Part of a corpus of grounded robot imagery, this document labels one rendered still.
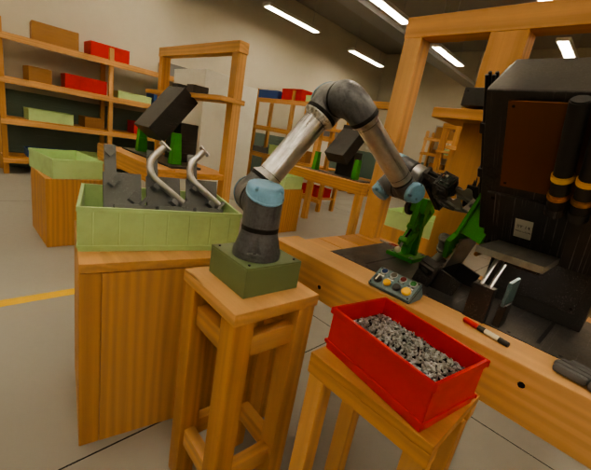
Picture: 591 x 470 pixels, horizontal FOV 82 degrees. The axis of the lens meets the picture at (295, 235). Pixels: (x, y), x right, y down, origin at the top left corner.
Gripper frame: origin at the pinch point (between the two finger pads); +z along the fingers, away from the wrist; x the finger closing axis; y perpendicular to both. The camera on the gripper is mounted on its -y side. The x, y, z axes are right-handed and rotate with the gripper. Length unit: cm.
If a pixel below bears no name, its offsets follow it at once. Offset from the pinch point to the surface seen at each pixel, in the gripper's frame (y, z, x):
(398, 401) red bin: 24, 28, -66
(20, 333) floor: -36, -135, -193
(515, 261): 19.6, 24.3, -19.9
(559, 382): 12, 47, -35
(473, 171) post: -13.4, -15.7, 25.2
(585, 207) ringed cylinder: 30.9, 28.0, -5.5
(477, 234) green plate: 3.5, 8.8, -9.4
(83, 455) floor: -24, -41, -167
